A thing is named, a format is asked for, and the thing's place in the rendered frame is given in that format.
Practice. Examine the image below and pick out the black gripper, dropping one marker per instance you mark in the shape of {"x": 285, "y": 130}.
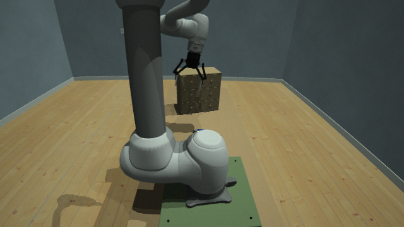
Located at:
{"x": 190, "y": 63}

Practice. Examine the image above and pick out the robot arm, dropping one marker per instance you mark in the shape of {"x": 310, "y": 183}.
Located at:
{"x": 201, "y": 161}

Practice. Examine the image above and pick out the dark brown wooden chest of drawers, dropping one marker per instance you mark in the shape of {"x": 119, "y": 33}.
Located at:
{"x": 190, "y": 72}

